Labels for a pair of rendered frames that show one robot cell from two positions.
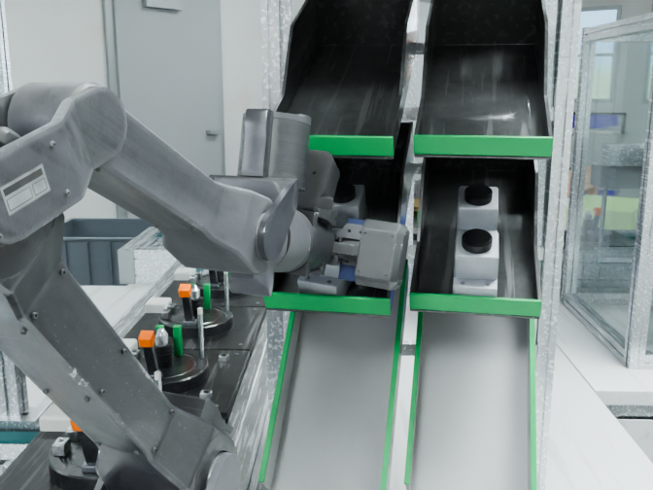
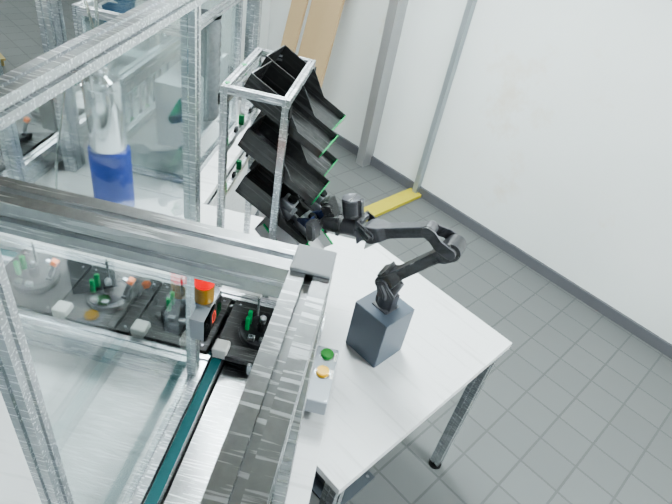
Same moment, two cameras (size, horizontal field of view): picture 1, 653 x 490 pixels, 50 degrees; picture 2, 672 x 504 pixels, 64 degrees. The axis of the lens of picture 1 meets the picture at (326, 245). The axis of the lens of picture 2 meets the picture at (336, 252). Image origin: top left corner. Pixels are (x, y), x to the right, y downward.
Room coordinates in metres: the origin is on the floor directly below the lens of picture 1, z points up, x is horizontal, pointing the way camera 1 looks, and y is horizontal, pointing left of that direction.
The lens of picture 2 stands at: (0.58, 1.40, 2.24)
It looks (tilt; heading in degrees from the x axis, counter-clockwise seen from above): 38 degrees down; 271
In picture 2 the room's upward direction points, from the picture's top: 12 degrees clockwise
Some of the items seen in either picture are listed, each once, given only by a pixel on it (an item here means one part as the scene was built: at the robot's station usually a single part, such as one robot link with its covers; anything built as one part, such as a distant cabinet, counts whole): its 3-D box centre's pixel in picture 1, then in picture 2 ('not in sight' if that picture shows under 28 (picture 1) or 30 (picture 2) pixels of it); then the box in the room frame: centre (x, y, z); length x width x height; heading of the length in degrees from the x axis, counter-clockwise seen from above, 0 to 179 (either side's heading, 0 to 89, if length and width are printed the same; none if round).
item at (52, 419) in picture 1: (62, 423); (220, 349); (0.88, 0.36, 0.97); 0.05 x 0.05 x 0.04; 88
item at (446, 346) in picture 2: not in sight; (362, 340); (0.45, 0.08, 0.84); 0.90 x 0.70 x 0.03; 52
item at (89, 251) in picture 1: (127, 255); not in sight; (2.85, 0.83, 0.73); 0.62 x 0.42 x 0.23; 88
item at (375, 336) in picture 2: not in sight; (379, 326); (0.41, 0.11, 0.96); 0.14 x 0.14 x 0.20; 52
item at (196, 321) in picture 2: not in sight; (204, 288); (0.90, 0.45, 1.29); 0.12 x 0.05 x 0.25; 88
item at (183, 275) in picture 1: (218, 271); not in sight; (1.52, 0.24, 1.01); 0.24 x 0.24 x 0.13; 88
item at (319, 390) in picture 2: not in sight; (321, 378); (0.57, 0.35, 0.93); 0.21 x 0.07 x 0.06; 88
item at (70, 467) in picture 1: (110, 454); (261, 331); (0.78, 0.26, 0.98); 0.14 x 0.14 x 0.02
